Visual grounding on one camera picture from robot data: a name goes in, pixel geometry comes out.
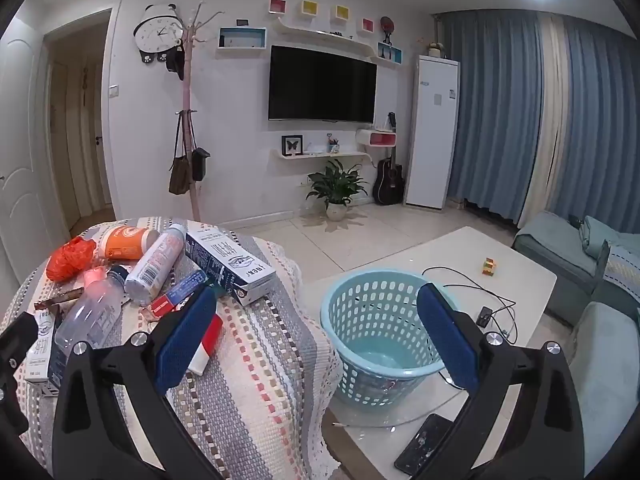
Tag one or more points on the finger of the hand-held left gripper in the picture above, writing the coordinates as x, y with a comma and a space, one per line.
15, 350

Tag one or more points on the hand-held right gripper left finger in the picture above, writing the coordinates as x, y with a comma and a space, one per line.
186, 341

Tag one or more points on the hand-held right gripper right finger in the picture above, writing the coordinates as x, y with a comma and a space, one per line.
445, 341

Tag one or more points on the red white tube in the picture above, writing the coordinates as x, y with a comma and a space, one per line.
207, 345

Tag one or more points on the small white blue carton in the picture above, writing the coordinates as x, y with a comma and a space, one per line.
42, 345

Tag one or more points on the red blue small box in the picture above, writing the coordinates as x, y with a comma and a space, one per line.
175, 295

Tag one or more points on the teal packet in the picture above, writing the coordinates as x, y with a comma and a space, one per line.
220, 291

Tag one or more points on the brown wrapper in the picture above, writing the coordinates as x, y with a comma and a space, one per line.
57, 301

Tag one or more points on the silver can pink label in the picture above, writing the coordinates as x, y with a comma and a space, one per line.
155, 265

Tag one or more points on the clear plastic bottle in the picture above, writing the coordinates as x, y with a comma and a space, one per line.
95, 310

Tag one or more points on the blue white milk carton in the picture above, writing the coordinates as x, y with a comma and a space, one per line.
235, 265

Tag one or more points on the light blue plastic basket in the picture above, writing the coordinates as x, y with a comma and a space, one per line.
360, 310

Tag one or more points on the orange plastic bag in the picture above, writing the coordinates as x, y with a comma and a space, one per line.
70, 260

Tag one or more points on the pink plastic piece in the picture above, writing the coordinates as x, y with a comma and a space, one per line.
95, 277

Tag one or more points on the small black charger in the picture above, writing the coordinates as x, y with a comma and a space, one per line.
485, 316

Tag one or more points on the striped woven cloth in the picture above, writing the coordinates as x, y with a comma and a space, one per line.
260, 385

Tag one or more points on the white coffee table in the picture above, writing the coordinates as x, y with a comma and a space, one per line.
450, 255

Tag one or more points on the colourful puzzle cube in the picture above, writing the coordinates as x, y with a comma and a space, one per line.
488, 266

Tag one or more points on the black smartphone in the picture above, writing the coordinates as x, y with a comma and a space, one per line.
425, 445

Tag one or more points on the orange label white cup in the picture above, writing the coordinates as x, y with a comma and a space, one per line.
125, 241

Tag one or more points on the teal sofa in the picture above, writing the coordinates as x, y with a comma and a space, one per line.
550, 245

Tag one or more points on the brown hanging bag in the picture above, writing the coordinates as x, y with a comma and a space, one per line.
179, 177

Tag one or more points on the black acoustic guitar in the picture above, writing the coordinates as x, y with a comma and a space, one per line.
389, 185

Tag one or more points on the black hanging bag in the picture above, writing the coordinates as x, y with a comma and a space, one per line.
201, 165

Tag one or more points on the teal cushion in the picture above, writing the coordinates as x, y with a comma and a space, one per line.
600, 237

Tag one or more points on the white door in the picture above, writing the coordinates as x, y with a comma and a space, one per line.
22, 160

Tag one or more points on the striped cushion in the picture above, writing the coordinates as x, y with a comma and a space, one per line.
622, 270

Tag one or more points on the potted green plant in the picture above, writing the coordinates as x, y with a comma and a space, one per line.
332, 182

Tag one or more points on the pen holder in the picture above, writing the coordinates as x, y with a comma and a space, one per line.
333, 146

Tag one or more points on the blue curtain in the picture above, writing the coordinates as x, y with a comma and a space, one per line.
600, 135
490, 110

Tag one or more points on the beige curtain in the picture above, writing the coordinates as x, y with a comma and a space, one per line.
547, 110

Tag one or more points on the pink coat rack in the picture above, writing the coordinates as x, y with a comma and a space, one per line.
186, 85

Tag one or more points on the black hat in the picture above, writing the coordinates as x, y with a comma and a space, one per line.
176, 62

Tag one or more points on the small plant on air conditioner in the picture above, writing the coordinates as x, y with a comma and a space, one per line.
436, 50

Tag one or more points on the small blue box shelf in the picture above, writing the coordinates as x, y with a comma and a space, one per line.
389, 55

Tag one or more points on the wide blue box shelf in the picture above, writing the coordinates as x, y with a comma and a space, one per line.
241, 47

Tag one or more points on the red table tennis paddle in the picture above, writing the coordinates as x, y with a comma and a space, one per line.
386, 23

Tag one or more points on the long curved white shelf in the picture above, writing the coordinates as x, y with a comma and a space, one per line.
325, 35

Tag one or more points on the white red wall box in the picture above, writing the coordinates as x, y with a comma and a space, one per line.
375, 138

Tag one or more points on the butterfly picture frame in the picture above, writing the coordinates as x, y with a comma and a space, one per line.
291, 145

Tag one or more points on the low white wall shelf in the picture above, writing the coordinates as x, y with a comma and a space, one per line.
320, 155

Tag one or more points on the wall light switch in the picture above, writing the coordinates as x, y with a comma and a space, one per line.
114, 91

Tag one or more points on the black wall television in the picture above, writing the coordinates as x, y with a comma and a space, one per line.
322, 85

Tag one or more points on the panda wall clock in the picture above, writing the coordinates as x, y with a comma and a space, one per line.
157, 32

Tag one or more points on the pink wall cube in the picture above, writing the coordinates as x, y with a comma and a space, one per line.
368, 25
277, 6

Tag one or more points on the yellow wall cube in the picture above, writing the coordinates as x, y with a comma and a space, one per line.
310, 8
340, 13

